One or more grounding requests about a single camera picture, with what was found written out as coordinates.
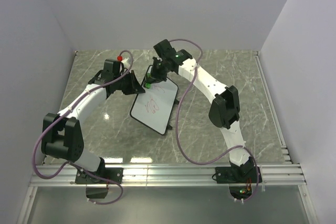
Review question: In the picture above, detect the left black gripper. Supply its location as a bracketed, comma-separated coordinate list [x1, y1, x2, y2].
[114, 70, 145, 95]

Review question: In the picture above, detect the green whiteboard eraser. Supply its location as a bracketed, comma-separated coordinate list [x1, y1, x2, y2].
[144, 72, 152, 89]

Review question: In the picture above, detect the white board black frame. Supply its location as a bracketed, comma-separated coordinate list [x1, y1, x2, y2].
[130, 78, 179, 135]

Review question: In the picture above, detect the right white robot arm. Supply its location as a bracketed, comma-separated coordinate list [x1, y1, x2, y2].
[145, 49, 256, 182]

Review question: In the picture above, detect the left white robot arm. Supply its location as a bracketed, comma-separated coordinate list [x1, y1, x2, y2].
[40, 70, 145, 183]

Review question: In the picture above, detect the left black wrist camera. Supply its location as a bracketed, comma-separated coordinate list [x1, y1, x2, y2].
[103, 59, 124, 78]

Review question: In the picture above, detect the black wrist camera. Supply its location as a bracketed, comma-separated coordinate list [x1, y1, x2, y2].
[153, 39, 176, 59]
[103, 59, 124, 78]

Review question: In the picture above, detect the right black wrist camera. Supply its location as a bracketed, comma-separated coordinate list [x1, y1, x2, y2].
[153, 39, 176, 59]

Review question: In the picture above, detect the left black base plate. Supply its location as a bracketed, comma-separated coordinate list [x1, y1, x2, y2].
[75, 167, 123, 185]

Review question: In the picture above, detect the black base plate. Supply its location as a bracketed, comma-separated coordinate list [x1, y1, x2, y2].
[75, 167, 123, 185]
[212, 166, 262, 184]

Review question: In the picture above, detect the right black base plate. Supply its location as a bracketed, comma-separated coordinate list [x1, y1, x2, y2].
[212, 166, 262, 184]

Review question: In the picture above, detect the aluminium right side rail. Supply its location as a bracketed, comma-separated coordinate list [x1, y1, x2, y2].
[253, 51, 293, 164]

